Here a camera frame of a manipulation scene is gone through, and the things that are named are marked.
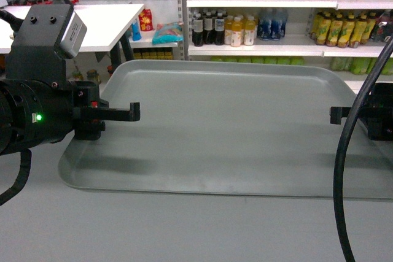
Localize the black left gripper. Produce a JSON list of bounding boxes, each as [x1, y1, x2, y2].
[[71, 80, 141, 141]]

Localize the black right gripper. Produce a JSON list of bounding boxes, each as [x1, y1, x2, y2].
[[329, 82, 392, 141]]

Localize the grey rectangular serving tray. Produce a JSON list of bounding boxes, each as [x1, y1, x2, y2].
[[57, 59, 393, 200]]

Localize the white checkout table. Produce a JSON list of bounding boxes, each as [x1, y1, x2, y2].
[[1, 4, 145, 54]]

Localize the sauce jar right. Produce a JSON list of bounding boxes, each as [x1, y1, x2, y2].
[[87, 69, 101, 85]]

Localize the sauce jar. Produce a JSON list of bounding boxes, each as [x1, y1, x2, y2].
[[72, 71, 84, 81], [87, 69, 101, 85]]

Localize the sauce jar left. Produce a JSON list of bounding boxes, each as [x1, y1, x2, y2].
[[72, 71, 84, 81]]

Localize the white lower store shelf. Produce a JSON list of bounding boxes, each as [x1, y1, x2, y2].
[[188, 35, 385, 58]]

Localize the white store shelf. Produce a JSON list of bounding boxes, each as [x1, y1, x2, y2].
[[188, 35, 385, 58], [187, 0, 392, 10]]

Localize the blue snack bag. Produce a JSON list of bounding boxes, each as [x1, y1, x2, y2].
[[152, 22, 184, 45]]

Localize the yellow green tea bottle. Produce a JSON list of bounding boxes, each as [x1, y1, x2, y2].
[[325, 13, 343, 47]]

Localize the red snack bag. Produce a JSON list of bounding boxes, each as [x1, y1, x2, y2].
[[138, 9, 154, 32]]

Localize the blue drink bottle right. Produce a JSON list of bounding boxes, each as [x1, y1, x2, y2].
[[271, 8, 288, 40]]

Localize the blue drink bottle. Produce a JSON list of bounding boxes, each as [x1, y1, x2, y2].
[[257, 8, 273, 40], [271, 8, 288, 40]]

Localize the dark tea bottle middle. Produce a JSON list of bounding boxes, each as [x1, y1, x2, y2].
[[203, 12, 214, 44]]

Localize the dark tea bottle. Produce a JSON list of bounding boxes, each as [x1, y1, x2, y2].
[[192, 13, 204, 47], [203, 12, 214, 44], [214, 13, 225, 45]]

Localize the dark tea bottle left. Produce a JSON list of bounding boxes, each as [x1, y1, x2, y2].
[[192, 13, 204, 47]]

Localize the blue drink bottle left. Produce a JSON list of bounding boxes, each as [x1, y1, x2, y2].
[[257, 8, 273, 40]]

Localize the dark tea bottle right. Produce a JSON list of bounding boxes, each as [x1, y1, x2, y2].
[[214, 13, 225, 45]]

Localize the yellow juice bottle right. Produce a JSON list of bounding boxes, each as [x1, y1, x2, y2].
[[244, 16, 255, 46]]

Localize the yellow juice bottle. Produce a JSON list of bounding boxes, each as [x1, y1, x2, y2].
[[231, 17, 243, 47], [244, 16, 255, 46], [224, 15, 234, 45]]

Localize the white upper store shelf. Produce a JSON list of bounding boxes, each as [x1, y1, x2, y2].
[[187, 0, 392, 10]]

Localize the yellow juice bottle back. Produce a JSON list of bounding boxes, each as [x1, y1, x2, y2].
[[224, 15, 234, 45]]

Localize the yellow juice bottle front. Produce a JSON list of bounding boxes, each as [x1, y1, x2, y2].
[[231, 17, 243, 47]]

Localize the white slotted shelf upright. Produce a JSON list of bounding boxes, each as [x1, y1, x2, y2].
[[177, 0, 190, 61]]

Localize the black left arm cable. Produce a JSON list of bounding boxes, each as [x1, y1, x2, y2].
[[0, 148, 33, 206]]

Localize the thick black right cable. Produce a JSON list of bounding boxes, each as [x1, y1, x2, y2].
[[332, 36, 393, 262]]

